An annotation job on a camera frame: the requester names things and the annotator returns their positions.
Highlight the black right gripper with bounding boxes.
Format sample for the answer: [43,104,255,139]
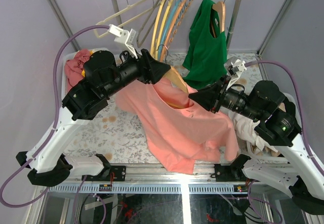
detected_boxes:
[188,73,263,121]

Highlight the wooden hanger with green shirt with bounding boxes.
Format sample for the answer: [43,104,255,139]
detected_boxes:
[156,43,195,110]

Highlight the salmon pink t shirt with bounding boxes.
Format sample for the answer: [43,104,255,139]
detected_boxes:
[115,78,239,174]

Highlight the white garment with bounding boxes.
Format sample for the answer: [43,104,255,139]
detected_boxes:
[228,112,267,155]

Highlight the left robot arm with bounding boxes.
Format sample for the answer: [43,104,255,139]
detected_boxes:
[16,49,171,187]

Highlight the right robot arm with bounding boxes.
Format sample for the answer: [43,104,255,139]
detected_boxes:
[189,76,323,215]

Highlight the grey plastic hanger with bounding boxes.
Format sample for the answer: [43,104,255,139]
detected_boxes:
[136,0,169,49]

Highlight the green t shirt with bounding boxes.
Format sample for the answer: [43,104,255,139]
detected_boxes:
[183,0,227,89]

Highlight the cream plastic hanger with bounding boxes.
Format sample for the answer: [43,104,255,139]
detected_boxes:
[93,0,161,39]

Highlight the yellow hanger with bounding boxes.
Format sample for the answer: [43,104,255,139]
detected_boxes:
[150,0,172,59]
[152,0,176,59]

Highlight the blue plastic hanger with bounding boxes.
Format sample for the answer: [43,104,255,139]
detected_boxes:
[159,0,189,63]

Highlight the right wooden hanger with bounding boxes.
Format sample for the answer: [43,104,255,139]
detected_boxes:
[212,0,226,33]

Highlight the cream garment in left basket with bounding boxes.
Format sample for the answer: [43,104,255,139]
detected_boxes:
[90,48,107,56]

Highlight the beige garment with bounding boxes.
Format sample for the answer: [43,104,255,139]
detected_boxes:
[249,102,289,158]

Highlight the white right laundry basket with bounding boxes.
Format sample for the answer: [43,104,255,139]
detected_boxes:
[246,93,302,164]

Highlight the white laundry basket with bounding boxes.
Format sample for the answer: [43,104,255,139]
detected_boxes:
[61,48,109,101]
[246,93,302,164]

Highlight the floral table cloth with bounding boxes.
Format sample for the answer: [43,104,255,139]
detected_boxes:
[63,54,262,164]

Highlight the dusty rose garment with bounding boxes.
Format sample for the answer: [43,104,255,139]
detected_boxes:
[64,49,91,91]

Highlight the black garment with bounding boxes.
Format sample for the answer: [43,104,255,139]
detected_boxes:
[283,99,296,117]

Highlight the white left laundry basket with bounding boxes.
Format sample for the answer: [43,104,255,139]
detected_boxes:
[61,48,109,101]

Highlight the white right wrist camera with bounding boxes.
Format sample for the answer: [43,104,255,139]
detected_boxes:
[224,57,247,89]

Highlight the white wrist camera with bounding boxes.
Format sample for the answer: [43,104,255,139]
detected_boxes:
[224,57,247,89]
[108,24,138,59]

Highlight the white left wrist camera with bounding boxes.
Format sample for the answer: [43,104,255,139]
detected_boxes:
[108,24,138,59]

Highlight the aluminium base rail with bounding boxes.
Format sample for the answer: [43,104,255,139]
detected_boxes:
[48,164,246,194]

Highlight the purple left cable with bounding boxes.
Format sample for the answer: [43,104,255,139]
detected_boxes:
[0,25,111,224]

